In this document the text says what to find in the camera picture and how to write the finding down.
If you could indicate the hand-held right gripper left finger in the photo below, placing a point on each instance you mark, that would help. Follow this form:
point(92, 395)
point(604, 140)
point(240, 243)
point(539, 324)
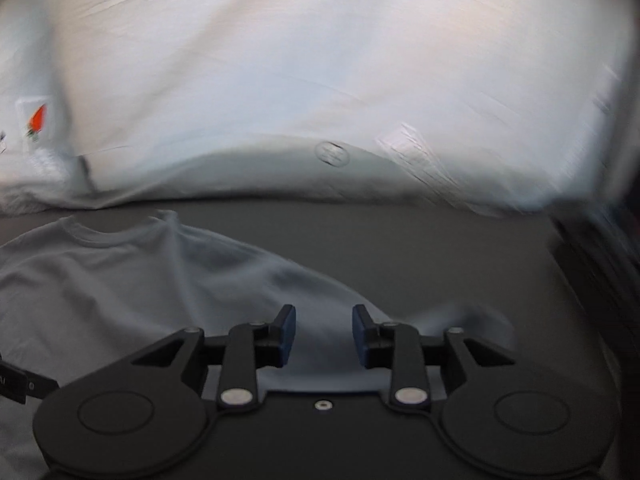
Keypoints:
point(286, 335)

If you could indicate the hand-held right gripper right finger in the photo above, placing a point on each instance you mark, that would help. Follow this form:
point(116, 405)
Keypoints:
point(361, 335)

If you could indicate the light blue shirt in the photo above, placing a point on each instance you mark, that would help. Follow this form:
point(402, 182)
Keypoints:
point(125, 285)

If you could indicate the dark folded garment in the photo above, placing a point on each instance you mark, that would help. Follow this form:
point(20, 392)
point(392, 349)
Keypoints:
point(600, 260)

